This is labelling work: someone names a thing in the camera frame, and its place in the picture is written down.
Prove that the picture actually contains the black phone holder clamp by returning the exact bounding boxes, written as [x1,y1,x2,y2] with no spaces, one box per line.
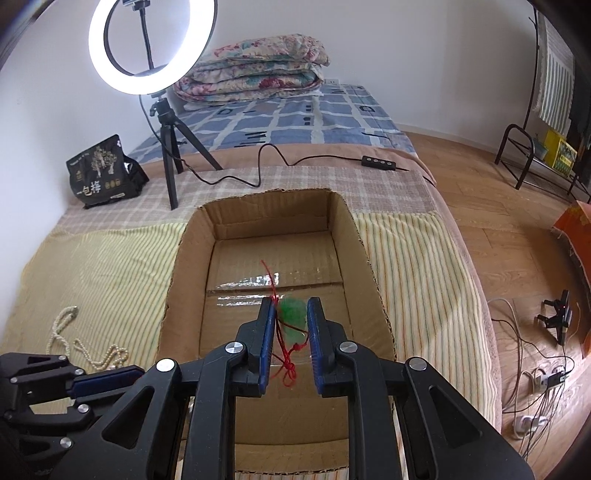
[122,0,151,11]

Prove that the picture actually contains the black clothes rack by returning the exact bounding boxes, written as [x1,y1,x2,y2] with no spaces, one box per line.
[495,9,590,198]

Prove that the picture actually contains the checked beige blanket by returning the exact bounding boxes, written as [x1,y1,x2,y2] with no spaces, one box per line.
[55,144,441,234]

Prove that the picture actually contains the black ring light cable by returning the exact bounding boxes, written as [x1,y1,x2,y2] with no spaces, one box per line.
[181,143,366,190]

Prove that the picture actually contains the black snack bag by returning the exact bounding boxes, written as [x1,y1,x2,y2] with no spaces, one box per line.
[66,134,149,209]

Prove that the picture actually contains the white power strip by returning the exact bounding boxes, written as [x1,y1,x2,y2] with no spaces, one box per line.
[513,415,549,439]

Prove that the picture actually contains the red string jade pendant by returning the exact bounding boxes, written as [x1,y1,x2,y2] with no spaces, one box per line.
[260,260,308,388]

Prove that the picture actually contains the white ring light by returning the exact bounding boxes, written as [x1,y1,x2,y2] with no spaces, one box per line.
[87,0,219,97]

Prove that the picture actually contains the black inline remote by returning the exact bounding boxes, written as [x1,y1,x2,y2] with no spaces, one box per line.
[361,155,398,171]

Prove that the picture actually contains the dark hanging clothes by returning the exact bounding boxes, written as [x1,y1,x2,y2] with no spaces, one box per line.
[567,63,590,187]

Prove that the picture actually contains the folded floral quilt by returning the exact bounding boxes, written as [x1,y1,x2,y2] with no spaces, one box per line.
[172,34,331,104]

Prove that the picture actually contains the blue patterned bed sheet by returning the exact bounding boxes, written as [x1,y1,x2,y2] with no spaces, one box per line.
[126,83,419,163]

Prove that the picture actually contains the striped hanging cloth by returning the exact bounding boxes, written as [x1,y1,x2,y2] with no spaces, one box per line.
[534,13,575,136]

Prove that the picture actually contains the orange covered low table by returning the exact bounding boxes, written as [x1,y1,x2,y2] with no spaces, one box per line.
[552,201,590,358]

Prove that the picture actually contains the brown cardboard box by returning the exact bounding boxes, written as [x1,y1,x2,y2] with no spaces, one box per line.
[157,189,396,474]

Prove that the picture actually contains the small black floor tripod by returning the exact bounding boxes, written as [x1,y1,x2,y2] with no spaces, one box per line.
[536,289,573,346]

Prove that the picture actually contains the thin pearl necklace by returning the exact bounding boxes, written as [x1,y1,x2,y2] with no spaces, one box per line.
[45,304,129,372]

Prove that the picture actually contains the black tripod stand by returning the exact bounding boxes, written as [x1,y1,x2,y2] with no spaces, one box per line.
[149,91,222,210]

